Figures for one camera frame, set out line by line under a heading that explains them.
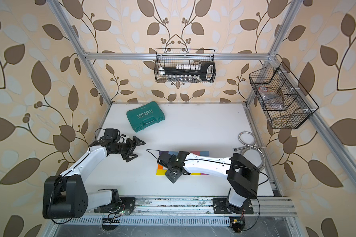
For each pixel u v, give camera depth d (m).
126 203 0.75
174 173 0.56
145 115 1.08
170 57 0.91
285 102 0.72
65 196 0.41
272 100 0.70
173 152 0.63
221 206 0.71
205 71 0.84
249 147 0.92
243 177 0.43
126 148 0.75
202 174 0.85
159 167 0.87
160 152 0.74
